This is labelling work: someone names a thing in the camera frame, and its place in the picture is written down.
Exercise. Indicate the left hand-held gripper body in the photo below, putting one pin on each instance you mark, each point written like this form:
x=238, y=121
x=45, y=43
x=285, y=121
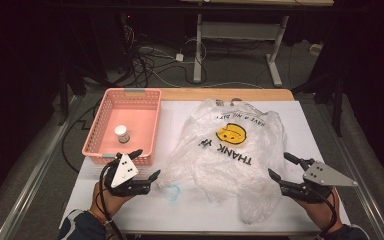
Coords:
x=124, y=171

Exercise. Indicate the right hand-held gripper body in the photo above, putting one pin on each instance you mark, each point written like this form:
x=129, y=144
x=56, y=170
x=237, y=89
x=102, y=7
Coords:
x=323, y=176

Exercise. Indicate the small white-capped bottle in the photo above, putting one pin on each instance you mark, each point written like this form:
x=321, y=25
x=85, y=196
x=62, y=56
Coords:
x=122, y=134

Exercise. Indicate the pink plastic basket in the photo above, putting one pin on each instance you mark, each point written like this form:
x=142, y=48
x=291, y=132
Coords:
x=136, y=116

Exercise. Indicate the clear plastic bag yellow smiley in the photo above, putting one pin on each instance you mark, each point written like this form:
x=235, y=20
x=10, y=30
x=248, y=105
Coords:
x=226, y=166

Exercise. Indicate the person's left hand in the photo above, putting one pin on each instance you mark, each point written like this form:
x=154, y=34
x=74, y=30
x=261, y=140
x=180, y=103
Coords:
x=108, y=204

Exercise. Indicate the person's right hand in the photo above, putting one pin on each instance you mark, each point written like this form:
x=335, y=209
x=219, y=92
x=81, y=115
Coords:
x=325, y=213

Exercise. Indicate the black stand leg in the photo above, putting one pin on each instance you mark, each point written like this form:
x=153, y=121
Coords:
x=63, y=100

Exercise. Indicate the white power adapter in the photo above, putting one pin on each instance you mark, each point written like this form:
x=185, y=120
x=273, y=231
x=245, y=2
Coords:
x=179, y=57

